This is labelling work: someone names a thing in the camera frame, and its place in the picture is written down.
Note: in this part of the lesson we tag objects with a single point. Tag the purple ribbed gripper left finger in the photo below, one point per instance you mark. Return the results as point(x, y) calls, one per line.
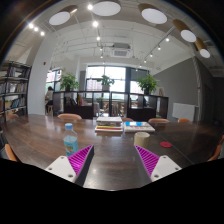
point(73, 168)

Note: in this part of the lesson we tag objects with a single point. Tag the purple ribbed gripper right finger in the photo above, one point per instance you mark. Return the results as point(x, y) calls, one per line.
point(156, 167)

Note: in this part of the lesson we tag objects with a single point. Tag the clear water bottle blue cap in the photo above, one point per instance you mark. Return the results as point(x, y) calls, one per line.
point(70, 139)

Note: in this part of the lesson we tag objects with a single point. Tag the cream ceramic cup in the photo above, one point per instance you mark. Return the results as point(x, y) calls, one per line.
point(142, 139)

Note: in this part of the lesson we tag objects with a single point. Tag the red round coaster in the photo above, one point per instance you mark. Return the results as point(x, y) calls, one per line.
point(165, 144)

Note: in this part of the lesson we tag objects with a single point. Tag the large flat picture book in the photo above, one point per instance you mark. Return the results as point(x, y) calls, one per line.
point(134, 126)

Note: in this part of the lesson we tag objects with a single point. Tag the orange chair far right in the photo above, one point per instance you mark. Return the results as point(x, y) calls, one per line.
point(158, 120)

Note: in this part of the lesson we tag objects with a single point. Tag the orange chair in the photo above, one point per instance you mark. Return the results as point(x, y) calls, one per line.
point(70, 116)
point(126, 119)
point(158, 120)

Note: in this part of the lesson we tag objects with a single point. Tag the stack of books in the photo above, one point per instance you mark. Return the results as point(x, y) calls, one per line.
point(109, 124)

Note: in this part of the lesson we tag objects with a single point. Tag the orange chair far left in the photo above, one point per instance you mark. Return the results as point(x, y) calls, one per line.
point(70, 116)

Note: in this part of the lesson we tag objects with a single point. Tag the orange chair far middle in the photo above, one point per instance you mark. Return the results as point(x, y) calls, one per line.
point(126, 119)

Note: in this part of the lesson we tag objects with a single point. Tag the orange chair far corner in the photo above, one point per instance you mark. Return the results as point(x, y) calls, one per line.
point(183, 120)

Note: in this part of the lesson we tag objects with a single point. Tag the black low shelf unit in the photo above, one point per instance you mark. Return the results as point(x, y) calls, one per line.
point(90, 104)

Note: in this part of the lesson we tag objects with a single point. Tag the white whiteboard panel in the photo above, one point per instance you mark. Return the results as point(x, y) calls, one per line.
point(183, 111)

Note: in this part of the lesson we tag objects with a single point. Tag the orange chair right edge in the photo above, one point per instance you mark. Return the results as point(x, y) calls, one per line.
point(217, 150)

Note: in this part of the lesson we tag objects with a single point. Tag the orange chair edge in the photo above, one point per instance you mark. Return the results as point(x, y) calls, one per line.
point(217, 150)
point(10, 153)

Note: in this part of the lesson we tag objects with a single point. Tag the seated person in background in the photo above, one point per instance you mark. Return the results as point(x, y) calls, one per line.
point(49, 98)

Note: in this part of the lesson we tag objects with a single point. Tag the orange chair left edge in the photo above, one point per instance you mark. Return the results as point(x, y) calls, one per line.
point(10, 153)

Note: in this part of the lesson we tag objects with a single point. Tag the right potted green plant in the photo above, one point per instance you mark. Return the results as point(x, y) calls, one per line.
point(148, 84)

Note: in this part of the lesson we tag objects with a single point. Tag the potted green plant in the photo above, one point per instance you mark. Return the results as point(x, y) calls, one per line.
point(106, 82)
point(68, 82)
point(148, 84)

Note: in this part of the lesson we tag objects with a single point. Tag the left potted green plant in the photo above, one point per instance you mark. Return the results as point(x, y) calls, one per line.
point(68, 82)

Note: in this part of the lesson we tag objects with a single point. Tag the middle potted green plant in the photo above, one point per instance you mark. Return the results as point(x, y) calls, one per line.
point(106, 82)

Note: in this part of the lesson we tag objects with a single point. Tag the dark tall bookshelf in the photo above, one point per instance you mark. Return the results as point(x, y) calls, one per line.
point(14, 81)

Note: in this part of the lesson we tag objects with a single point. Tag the ceiling air conditioner unit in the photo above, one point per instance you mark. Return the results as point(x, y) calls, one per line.
point(121, 50)

